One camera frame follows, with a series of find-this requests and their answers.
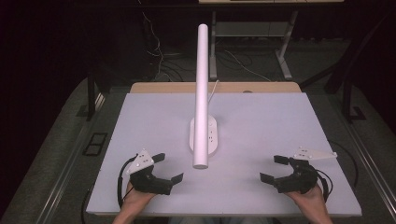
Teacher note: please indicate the black metal stand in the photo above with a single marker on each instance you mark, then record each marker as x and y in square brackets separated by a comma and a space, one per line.
[91, 99]
[347, 99]

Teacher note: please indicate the white table cover board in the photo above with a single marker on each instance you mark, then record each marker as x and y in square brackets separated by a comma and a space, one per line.
[249, 140]

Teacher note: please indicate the person's right hand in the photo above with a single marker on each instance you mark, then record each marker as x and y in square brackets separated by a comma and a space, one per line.
[309, 198]

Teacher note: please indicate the white desk lamp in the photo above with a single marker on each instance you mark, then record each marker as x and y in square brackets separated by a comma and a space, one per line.
[201, 93]

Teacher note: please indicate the black floor socket frame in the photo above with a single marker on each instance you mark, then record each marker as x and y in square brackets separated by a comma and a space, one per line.
[95, 144]

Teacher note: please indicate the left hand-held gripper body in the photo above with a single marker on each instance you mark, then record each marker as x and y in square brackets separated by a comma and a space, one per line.
[148, 182]

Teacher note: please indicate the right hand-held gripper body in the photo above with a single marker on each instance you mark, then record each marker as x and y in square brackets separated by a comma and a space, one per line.
[299, 179]

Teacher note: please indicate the metal floor rail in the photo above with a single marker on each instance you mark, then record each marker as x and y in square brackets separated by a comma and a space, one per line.
[370, 161]
[62, 177]

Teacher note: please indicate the person's left hand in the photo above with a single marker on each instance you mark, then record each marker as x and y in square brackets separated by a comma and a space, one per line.
[135, 198]

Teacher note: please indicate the grey metal desk frame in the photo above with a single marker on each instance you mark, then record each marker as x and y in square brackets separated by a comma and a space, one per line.
[249, 29]

